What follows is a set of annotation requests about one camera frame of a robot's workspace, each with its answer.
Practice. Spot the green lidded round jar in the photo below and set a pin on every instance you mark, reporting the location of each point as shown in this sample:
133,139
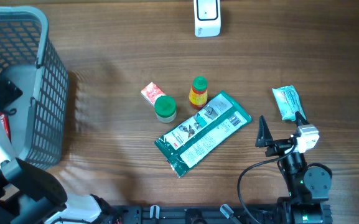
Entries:
165,108

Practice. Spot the pale green plastic pouch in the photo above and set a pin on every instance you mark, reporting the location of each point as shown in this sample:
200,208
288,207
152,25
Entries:
288,102

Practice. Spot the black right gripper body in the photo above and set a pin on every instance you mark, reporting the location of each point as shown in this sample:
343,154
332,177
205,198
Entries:
278,147

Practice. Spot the red snack stick packet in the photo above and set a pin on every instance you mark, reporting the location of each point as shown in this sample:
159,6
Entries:
5,123

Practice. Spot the black mounting rail base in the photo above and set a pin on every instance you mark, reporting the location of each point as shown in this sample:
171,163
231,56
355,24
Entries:
263,213

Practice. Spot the green white sachet packet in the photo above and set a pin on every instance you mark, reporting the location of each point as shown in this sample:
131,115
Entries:
191,141

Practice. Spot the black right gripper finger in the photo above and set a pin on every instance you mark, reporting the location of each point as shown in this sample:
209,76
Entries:
264,137
300,120

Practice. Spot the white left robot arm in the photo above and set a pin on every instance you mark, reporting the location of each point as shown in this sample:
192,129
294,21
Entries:
29,194

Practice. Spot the red yellow green-capped bottle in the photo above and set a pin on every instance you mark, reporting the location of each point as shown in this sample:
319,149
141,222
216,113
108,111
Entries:
198,94

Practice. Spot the small orange white box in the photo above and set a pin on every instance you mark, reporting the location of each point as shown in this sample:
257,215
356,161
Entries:
152,92

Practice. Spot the grey plastic mesh basket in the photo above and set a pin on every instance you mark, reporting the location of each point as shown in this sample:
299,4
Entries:
30,62

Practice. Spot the white barcode scanner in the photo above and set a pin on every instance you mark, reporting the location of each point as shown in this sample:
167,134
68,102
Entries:
207,18

